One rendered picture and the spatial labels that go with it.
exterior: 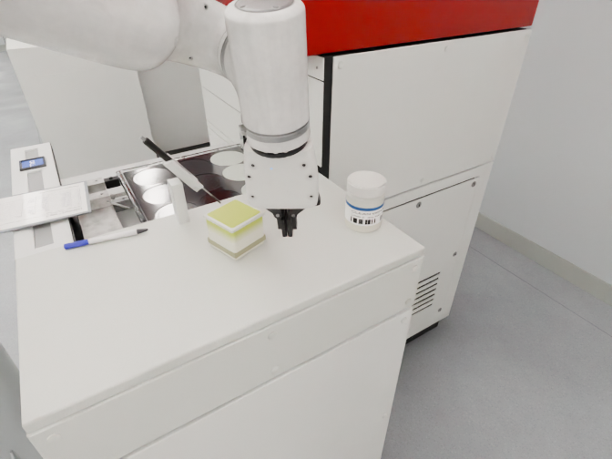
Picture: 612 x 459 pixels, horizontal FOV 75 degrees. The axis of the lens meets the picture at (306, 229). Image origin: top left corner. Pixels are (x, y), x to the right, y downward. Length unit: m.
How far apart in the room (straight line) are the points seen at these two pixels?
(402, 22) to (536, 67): 1.38
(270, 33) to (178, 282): 0.40
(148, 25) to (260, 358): 0.46
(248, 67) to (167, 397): 0.43
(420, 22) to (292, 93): 0.61
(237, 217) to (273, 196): 0.13
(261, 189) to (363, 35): 0.48
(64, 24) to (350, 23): 0.63
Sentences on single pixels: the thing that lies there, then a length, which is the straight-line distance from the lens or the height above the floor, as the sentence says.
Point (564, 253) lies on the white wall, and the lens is 2.43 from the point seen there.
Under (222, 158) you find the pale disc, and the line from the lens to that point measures 1.21.
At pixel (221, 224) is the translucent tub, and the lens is 0.66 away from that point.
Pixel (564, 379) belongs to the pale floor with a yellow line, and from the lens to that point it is 1.98.
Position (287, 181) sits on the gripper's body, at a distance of 0.54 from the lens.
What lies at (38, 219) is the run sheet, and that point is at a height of 0.97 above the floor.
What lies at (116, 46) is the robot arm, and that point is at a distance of 0.38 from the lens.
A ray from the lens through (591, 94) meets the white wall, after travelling 2.20.
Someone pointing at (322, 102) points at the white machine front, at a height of 1.13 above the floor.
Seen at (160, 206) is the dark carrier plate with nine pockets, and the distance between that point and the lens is 1.01.
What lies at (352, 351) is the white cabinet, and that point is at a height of 0.78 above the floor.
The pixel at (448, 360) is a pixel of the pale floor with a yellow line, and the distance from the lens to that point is 1.85.
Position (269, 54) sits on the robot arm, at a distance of 0.44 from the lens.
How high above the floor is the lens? 1.40
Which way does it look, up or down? 35 degrees down
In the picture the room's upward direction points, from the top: straight up
